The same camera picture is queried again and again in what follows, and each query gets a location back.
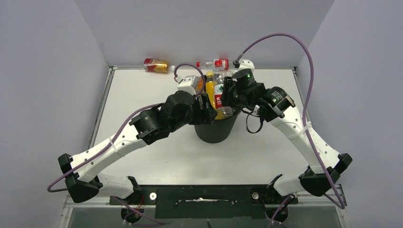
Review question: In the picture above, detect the yellow honey pomelo drink bottle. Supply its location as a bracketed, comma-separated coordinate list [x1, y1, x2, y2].
[205, 71, 225, 120]

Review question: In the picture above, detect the black plastic waste bin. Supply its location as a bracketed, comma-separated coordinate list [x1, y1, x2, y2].
[194, 108, 240, 143]

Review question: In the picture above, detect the orange drink bottle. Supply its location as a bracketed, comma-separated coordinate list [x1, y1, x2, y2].
[195, 76, 205, 94]

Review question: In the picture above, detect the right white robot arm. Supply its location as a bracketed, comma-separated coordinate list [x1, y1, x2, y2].
[221, 68, 353, 203]

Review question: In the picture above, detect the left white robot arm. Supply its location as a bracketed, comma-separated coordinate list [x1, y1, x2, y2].
[58, 91, 217, 203]

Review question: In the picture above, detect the clear bottle red blue label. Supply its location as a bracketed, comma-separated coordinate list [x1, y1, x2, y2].
[196, 59, 230, 70]

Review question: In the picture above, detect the gold red tea bottle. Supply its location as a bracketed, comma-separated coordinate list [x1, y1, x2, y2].
[143, 58, 175, 74]

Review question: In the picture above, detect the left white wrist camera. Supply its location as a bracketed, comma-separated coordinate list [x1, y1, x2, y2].
[177, 75, 197, 95]

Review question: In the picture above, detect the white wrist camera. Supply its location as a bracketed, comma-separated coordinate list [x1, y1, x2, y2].
[177, 75, 197, 95]
[231, 59, 255, 74]

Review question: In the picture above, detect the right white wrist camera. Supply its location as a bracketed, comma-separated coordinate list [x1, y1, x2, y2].
[231, 59, 255, 74]

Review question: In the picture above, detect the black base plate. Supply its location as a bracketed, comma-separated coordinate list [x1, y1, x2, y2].
[123, 184, 286, 219]

